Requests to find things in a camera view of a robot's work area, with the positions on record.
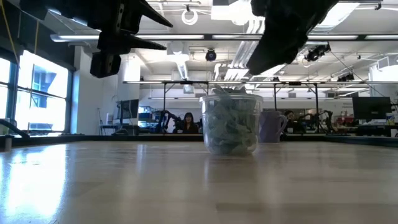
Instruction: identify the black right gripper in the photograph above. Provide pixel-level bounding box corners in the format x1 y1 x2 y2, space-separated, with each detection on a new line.
247 0 340 75

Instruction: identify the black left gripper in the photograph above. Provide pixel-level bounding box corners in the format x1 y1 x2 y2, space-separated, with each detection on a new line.
77 0 174 55

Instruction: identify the clear plastic cup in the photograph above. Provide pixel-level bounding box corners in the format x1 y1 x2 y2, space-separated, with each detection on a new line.
199 93 264 157

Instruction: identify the long ceiling light strip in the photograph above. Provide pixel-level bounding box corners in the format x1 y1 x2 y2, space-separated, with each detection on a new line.
49 33 398 42

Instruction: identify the lavender faceted mug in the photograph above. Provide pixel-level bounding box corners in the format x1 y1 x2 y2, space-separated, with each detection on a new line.
259 111 289 144

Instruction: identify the black computer monitor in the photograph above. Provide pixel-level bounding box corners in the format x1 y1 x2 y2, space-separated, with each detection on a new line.
116 98 140 121
352 96 392 121

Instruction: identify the large glass window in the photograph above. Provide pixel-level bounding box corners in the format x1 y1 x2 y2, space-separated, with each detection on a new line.
0 49 74 135

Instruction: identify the black ceiling-mounted camera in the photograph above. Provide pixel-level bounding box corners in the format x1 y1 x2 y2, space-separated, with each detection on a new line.
304 43 332 62

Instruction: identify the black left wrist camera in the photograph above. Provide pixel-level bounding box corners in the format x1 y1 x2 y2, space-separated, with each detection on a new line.
90 52 123 79

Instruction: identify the white coiled cable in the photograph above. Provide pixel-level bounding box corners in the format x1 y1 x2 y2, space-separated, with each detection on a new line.
181 8 199 26

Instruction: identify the black metal station frame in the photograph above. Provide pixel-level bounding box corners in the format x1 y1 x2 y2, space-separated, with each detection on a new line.
123 80 398 134

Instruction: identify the black hanging round camera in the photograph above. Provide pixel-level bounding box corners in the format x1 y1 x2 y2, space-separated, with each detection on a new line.
205 48 218 62

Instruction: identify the silver ventilation duct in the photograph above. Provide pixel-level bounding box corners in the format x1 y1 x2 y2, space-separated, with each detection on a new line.
310 0 371 34

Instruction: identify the yellow hanging cord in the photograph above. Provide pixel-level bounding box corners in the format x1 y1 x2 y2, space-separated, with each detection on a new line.
0 0 19 66

